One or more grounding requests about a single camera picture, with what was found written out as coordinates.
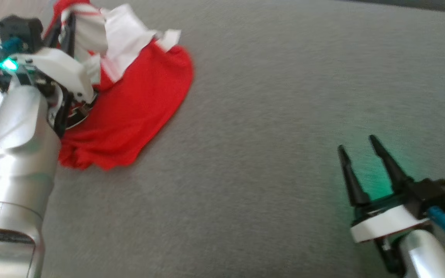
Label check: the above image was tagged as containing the grey fabric sofa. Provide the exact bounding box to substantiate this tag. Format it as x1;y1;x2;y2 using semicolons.
0;0;445;278

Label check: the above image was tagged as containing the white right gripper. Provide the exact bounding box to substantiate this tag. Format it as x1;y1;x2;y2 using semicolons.
338;135;431;244

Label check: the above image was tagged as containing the red shirt with white sleeves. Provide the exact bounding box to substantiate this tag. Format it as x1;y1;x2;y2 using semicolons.
43;0;194;171

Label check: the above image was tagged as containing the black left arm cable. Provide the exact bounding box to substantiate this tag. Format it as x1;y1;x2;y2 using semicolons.
51;87;77;138

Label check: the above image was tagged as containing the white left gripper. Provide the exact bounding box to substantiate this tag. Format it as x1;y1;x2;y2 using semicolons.
16;14;94;103

